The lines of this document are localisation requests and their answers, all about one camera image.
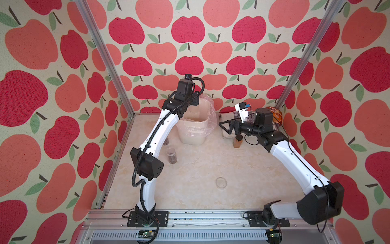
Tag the left aluminium frame post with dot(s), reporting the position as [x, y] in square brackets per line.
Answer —
[87, 16]

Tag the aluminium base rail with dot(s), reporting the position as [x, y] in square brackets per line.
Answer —
[200, 226]

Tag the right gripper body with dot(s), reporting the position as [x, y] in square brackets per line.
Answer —
[246, 128]

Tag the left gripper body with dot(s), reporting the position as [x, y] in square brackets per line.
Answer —
[193, 99]

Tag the aluminium frame post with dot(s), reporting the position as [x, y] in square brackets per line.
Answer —
[312, 46]
[87, 16]

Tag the white trash bin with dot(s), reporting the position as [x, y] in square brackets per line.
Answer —
[193, 128]

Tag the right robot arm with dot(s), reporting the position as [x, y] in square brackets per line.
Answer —
[322, 199]

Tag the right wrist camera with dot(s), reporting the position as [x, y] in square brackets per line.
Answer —
[242, 109]

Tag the right aluminium frame post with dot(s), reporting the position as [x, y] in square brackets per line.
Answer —
[312, 46]

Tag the brown bottle black cap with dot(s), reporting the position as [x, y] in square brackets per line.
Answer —
[238, 141]

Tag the clear plastic bin liner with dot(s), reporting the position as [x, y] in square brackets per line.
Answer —
[213, 121]

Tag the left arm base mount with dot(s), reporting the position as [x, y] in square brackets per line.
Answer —
[141, 219]

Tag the clear jar lid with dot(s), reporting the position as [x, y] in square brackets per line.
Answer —
[221, 183]

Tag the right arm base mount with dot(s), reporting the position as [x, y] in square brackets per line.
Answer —
[264, 219]

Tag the orange snack packet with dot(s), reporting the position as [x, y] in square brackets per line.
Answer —
[277, 115]

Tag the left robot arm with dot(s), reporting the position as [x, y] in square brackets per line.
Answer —
[147, 166]

